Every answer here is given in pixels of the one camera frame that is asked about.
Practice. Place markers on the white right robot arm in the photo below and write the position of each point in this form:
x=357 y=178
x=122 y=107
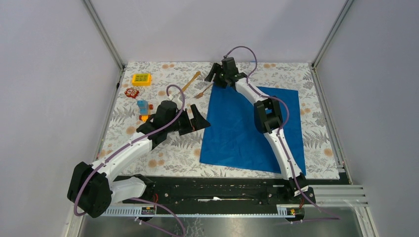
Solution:
x=268 y=121

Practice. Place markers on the blue toy train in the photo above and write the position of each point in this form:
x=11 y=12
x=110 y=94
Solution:
x=145 y=109

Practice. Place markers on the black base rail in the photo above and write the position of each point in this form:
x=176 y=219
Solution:
x=213 y=196

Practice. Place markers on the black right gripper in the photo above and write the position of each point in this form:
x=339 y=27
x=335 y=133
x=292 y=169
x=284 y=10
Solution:
x=216 y=69

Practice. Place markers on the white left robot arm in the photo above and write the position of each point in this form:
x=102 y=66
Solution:
x=93 y=187

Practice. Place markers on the blue cloth napkin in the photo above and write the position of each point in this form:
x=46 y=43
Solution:
x=232 y=140

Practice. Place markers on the wooden spoon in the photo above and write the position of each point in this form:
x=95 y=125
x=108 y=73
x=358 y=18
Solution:
x=195 y=76

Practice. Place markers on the wooden fork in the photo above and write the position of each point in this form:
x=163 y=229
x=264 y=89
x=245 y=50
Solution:
x=199 y=95

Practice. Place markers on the red owl toy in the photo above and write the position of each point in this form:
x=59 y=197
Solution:
x=131 y=93

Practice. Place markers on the yellow green toy block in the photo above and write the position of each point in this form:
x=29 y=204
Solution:
x=141 y=79

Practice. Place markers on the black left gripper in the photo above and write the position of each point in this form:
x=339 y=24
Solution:
x=197 y=123

